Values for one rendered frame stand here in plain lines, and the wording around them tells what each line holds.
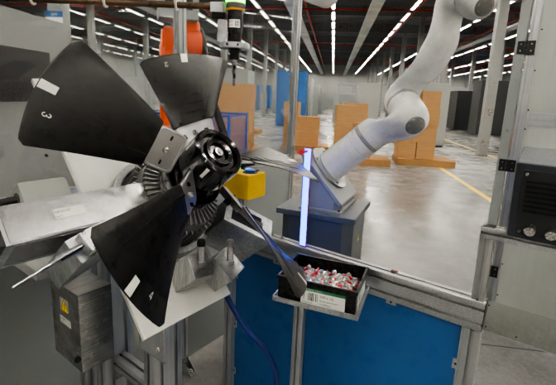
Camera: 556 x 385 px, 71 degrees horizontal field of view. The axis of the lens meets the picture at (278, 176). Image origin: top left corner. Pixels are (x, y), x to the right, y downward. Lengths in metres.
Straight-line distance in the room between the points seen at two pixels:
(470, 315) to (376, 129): 0.66
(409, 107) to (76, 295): 1.12
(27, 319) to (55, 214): 0.84
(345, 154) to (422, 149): 7.64
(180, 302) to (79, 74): 0.54
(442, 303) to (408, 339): 0.17
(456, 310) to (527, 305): 1.56
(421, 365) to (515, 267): 1.44
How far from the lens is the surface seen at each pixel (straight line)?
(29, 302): 1.61
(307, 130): 10.15
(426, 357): 1.29
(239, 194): 1.40
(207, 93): 1.02
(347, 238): 1.48
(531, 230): 1.04
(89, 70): 0.86
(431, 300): 1.19
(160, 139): 0.87
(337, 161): 1.49
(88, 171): 1.04
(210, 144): 0.86
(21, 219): 0.81
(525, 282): 2.67
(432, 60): 1.38
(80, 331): 1.18
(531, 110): 2.50
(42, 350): 1.71
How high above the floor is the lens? 1.34
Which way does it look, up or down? 11 degrees down
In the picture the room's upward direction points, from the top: 2 degrees clockwise
